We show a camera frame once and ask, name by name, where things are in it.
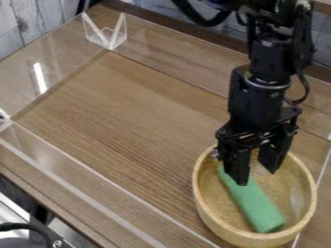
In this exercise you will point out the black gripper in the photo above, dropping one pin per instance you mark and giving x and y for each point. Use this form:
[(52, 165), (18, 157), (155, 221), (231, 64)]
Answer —
[(260, 124)]

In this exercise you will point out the green rectangular block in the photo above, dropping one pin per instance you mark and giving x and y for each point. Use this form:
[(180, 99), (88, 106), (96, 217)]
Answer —
[(260, 211)]

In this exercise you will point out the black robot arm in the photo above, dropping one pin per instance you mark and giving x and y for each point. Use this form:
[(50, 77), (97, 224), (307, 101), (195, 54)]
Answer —
[(277, 29)]

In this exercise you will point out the wooden bowl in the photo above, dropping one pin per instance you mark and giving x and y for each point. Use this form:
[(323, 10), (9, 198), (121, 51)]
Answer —
[(289, 188)]

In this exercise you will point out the clear acrylic tray wall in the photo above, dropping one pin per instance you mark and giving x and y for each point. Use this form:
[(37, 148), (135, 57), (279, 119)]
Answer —
[(107, 125)]

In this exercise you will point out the clear acrylic corner bracket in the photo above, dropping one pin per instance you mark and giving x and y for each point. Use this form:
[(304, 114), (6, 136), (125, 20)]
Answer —
[(108, 38)]

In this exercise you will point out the black metal bracket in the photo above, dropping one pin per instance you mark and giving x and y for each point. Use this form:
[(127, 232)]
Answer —
[(42, 237)]

